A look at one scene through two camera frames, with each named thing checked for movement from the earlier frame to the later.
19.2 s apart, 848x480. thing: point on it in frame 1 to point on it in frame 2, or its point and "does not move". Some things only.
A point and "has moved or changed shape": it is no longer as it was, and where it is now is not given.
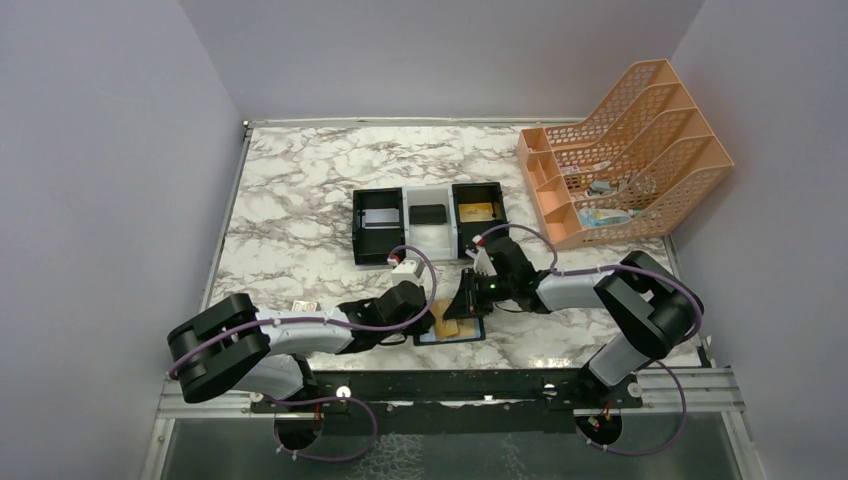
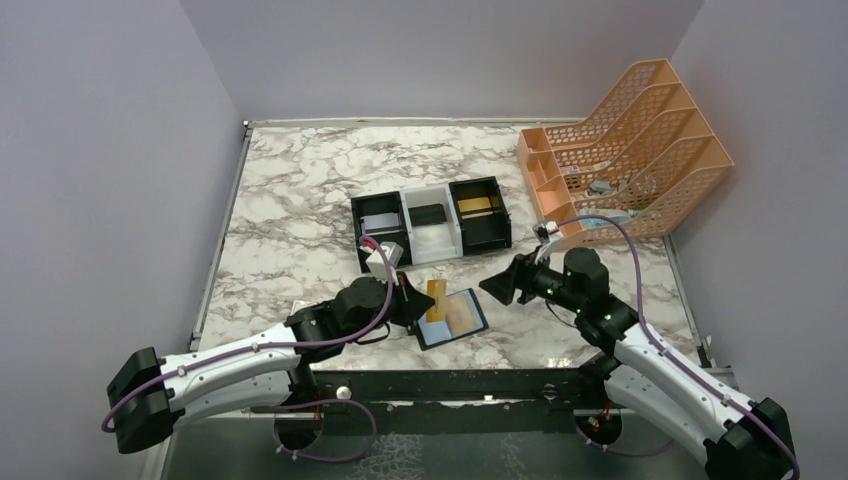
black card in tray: x=427 y=214 does not move
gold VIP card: x=450 y=327 to x=437 y=289
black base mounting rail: x=451 y=403 does not move
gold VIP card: x=473 y=212 has moved or changed shape
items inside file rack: x=597 y=216 does not move
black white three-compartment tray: x=428 y=222 does not move
